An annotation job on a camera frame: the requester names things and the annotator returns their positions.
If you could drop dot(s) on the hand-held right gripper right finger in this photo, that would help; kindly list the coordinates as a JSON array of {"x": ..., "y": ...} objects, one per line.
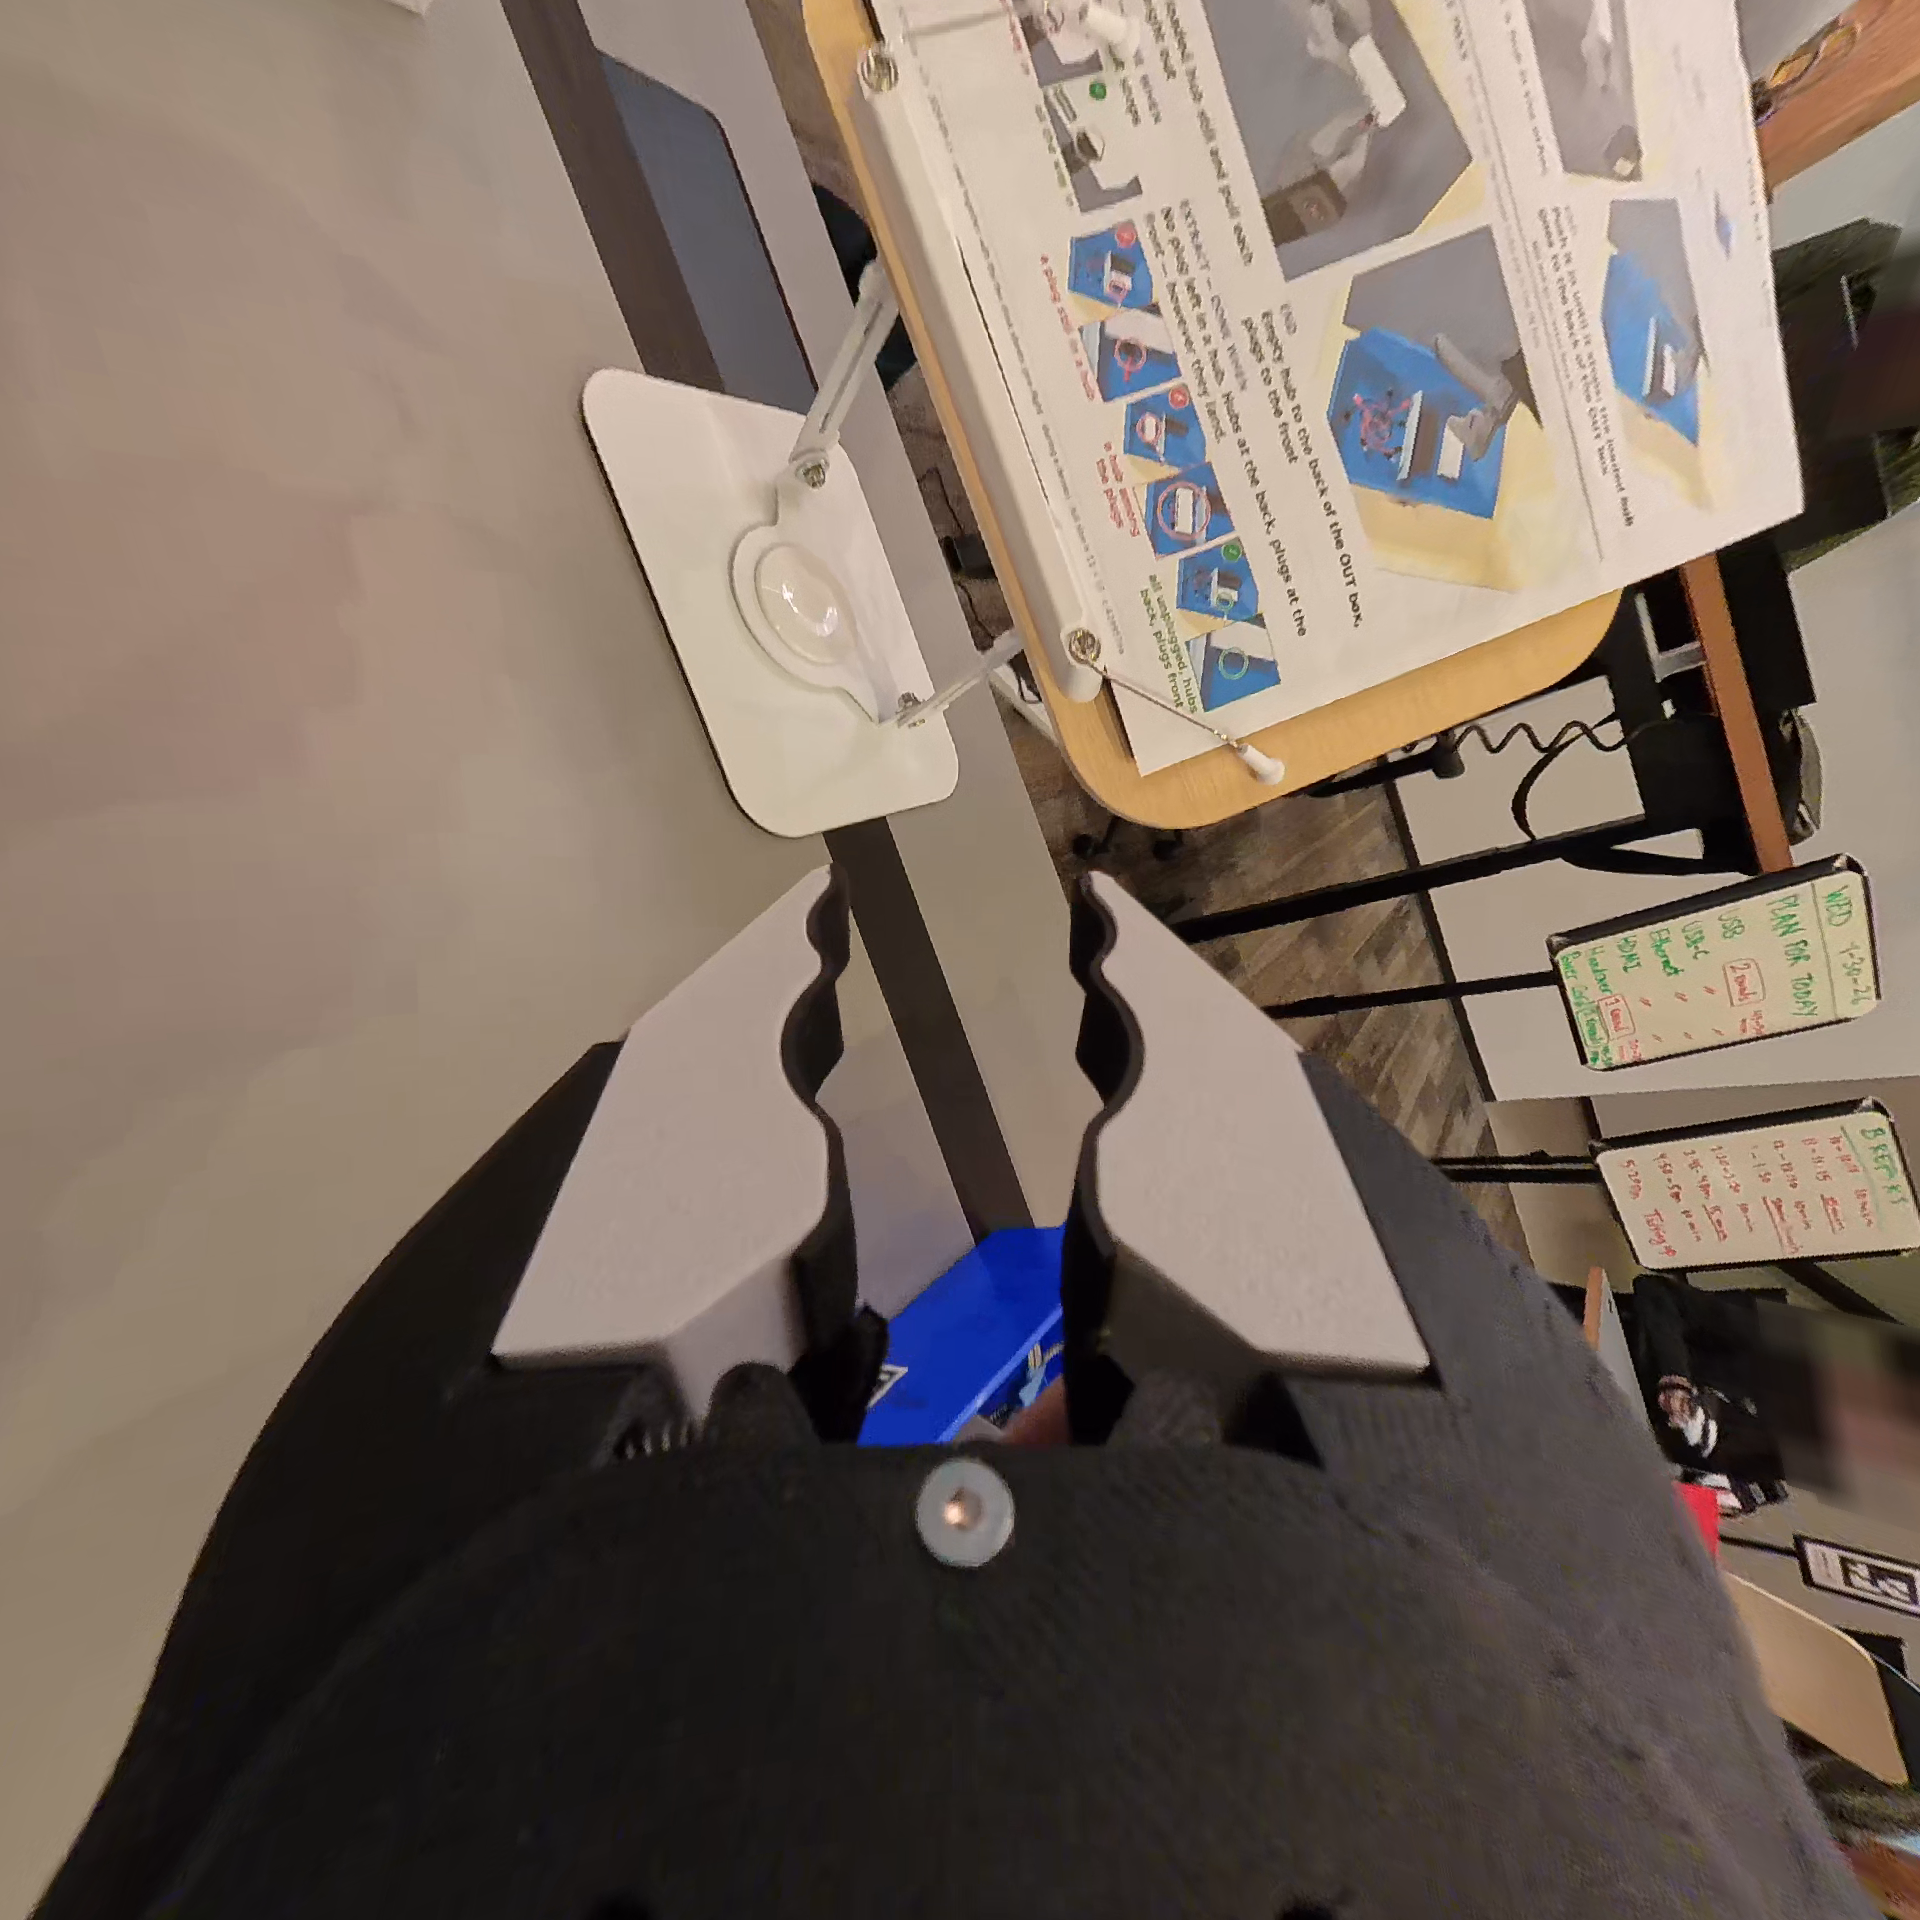
[{"x": 1245, "y": 1200}]

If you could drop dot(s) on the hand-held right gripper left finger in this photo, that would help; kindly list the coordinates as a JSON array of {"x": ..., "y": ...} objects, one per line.
[{"x": 691, "y": 1185}]

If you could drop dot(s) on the blue storage bin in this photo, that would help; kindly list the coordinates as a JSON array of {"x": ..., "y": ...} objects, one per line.
[{"x": 975, "y": 1319}]

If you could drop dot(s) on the instruction sheet on board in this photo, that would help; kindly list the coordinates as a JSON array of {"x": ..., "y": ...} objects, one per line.
[{"x": 1200, "y": 797}]

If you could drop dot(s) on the whiteboard with red writing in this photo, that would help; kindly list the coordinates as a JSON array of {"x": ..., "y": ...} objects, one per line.
[{"x": 1757, "y": 1194}]

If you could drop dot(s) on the whiteboard with green writing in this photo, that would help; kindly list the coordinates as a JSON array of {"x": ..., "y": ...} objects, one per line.
[{"x": 1710, "y": 960}]

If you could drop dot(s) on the black-and-white tag sign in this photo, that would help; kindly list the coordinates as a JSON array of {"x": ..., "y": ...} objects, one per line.
[{"x": 1867, "y": 1576}]

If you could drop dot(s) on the small wooden stand board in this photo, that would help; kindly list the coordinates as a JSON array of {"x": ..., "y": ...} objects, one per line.
[{"x": 1816, "y": 1665}]

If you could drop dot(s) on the printed instruction sheet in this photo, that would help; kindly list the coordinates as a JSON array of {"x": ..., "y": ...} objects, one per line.
[{"x": 1349, "y": 450}]

